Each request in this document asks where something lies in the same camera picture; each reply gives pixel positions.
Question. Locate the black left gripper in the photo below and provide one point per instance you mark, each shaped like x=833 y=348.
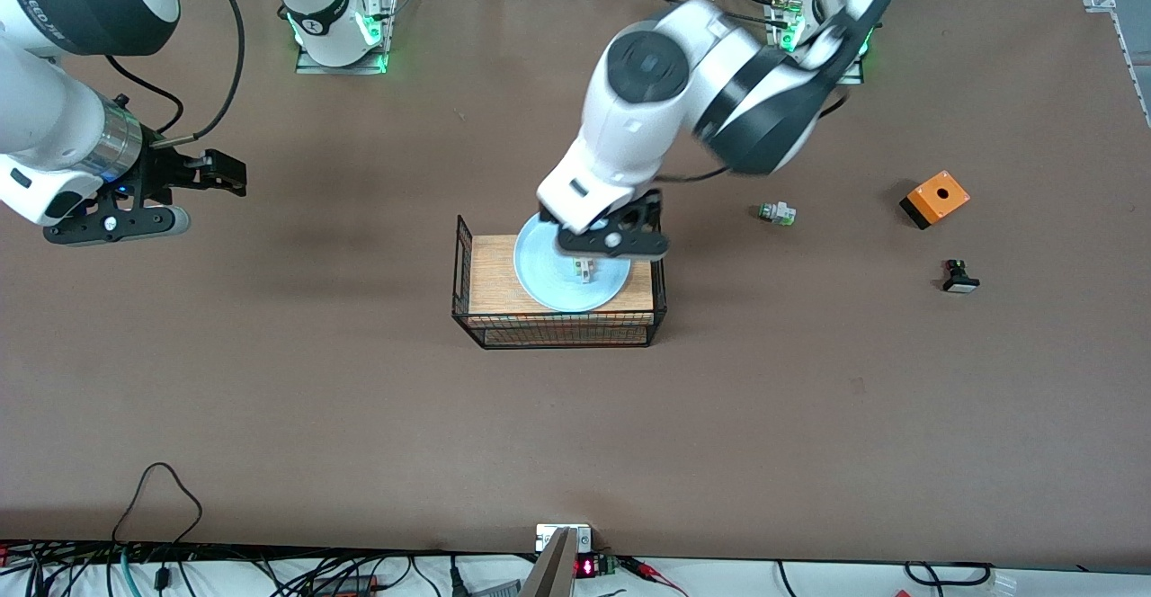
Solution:
x=654 y=215

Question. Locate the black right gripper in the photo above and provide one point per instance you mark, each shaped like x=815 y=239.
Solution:
x=165 y=173

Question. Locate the white green red connector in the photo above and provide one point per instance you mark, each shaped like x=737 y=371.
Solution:
x=586 y=271

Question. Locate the light blue plate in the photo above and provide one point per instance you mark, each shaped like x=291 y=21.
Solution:
x=548 y=282

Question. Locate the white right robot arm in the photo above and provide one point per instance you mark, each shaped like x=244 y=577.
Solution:
x=54 y=120

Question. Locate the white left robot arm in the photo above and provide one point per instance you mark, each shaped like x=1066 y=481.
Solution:
x=647 y=111

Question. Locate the green push button white body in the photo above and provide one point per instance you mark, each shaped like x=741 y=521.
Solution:
x=779 y=213

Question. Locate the orange button box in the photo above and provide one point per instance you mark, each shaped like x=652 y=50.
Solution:
x=940 y=192

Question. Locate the black square button white cap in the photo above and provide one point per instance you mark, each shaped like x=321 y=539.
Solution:
x=960 y=284

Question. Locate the red test lead clip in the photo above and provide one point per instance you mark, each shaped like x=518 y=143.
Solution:
x=640 y=566

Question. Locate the red LED display module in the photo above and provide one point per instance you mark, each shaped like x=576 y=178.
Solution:
x=586 y=567

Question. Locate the grey metal bar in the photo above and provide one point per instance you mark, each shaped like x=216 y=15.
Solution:
x=550 y=574

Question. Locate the black power adapter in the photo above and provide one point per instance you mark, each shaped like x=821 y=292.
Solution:
x=346 y=586

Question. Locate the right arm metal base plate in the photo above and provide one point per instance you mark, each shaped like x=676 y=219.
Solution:
x=315 y=66

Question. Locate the small metal bracket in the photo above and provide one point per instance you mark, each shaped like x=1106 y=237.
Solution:
x=545 y=539

